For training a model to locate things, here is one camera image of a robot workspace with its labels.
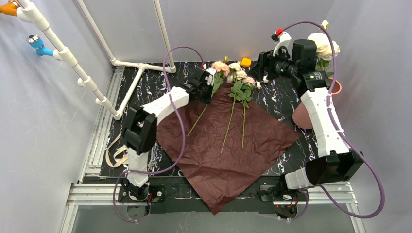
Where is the white rose flower stem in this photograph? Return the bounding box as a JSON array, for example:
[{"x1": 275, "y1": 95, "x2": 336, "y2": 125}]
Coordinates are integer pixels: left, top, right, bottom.
[{"x1": 307, "y1": 29, "x2": 334, "y2": 77}]

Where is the white pipe tee fitting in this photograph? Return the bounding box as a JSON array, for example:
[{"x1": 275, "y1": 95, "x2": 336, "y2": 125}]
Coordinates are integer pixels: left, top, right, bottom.
[{"x1": 255, "y1": 76, "x2": 268, "y2": 91}]

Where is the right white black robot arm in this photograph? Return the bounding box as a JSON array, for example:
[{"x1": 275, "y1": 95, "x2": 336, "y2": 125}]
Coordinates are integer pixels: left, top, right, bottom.
[{"x1": 249, "y1": 35, "x2": 363, "y2": 199}]

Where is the small pink rose stem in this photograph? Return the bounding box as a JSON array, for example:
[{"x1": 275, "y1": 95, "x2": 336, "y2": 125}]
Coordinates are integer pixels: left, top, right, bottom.
[{"x1": 240, "y1": 77, "x2": 255, "y2": 148}]

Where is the orange pipe fitting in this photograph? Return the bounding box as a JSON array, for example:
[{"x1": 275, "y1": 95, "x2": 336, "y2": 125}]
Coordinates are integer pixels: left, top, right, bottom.
[{"x1": 0, "y1": 0, "x2": 20, "y2": 17}]

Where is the cream ribbon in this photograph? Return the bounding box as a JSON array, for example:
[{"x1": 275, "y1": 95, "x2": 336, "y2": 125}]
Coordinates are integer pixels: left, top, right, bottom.
[{"x1": 104, "y1": 134, "x2": 129, "y2": 168}]

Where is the purple cable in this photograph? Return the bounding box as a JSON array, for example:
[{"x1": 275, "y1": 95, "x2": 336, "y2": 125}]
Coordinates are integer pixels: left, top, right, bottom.
[
  {"x1": 112, "y1": 46, "x2": 206, "y2": 223},
  {"x1": 281, "y1": 20, "x2": 386, "y2": 222}
]

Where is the small orange yellow cap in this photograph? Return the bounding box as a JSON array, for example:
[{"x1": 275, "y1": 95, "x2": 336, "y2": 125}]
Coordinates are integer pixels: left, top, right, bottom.
[{"x1": 240, "y1": 57, "x2": 252, "y2": 67}]

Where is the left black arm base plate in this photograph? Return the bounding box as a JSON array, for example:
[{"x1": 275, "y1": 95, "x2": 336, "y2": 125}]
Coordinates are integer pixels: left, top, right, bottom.
[{"x1": 117, "y1": 184, "x2": 166, "y2": 203}]

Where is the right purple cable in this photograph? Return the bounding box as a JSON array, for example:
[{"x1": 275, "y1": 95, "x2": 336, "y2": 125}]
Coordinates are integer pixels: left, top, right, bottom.
[{"x1": 281, "y1": 20, "x2": 386, "y2": 222}]

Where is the peach pink rose stem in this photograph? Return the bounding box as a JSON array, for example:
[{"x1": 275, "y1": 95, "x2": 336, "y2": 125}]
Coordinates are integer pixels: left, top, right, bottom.
[{"x1": 187, "y1": 56, "x2": 229, "y2": 136}]

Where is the maroon wrapping paper sheet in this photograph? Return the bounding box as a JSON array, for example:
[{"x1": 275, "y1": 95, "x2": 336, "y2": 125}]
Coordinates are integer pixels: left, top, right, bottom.
[{"x1": 156, "y1": 84, "x2": 299, "y2": 214}]

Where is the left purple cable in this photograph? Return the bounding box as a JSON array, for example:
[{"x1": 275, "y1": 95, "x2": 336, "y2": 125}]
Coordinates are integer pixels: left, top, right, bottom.
[{"x1": 112, "y1": 46, "x2": 206, "y2": 223}]

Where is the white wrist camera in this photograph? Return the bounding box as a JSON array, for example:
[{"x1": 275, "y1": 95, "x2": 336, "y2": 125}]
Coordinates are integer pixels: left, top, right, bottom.
[
  {"x1": 201, "y1": 64, "x2": 217, "y2": 86},
  {"x1": 271, "y1": 28, "x2": 292, "y2": 57}
]

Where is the pink cylindrical vase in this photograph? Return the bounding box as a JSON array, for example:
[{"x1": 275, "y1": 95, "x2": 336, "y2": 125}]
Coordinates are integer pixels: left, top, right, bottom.
[{"x1": 292, "y1": 81, "x2": 342, "y2": 130}]

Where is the pale pink rose stem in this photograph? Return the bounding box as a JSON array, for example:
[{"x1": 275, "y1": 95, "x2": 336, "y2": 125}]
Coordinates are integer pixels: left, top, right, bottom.
[{"x1": 220, "y1": 62, "x2": 248, "y2": 154}]

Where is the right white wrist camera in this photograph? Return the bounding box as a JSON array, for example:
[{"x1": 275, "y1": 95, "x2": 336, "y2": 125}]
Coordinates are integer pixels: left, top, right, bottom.
[{"x1": 271, "y1": 28, "x2": 292, "y2": 57}]

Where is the blue pipe fitting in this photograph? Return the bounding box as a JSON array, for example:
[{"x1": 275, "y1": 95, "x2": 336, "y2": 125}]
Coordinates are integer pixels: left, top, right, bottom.
[{"x1": 26, "y1": 34, "x2": 53, "y2": 57}]

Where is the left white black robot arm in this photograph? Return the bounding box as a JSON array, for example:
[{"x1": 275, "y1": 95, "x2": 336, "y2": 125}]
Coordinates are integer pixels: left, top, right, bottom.
[{"x1": 121, "y1": 68, "x2": 217, "y2": 201}]

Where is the aluminium rail frame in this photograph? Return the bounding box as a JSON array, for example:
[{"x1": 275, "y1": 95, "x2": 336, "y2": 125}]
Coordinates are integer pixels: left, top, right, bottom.
[{"x1": 60, "y1": 66, "x2": 366, "y2": 233}]

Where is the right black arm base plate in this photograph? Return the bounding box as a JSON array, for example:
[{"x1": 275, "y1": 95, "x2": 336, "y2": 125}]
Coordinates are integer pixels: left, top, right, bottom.
[{"x1": 257, "y1": 183, "x2": 309, "y2": 202}]

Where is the white pvc pipe frame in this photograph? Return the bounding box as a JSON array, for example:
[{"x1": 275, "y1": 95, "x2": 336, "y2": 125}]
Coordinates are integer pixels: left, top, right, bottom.
[{"x1": 17, "y1": 0, "x2": 176, "y2": 120}]

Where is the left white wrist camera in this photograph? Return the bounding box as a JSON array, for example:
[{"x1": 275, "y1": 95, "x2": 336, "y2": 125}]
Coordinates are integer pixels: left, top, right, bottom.
[{"x1": 201, "y1": 64, "x2": 217, "y2": 86}]

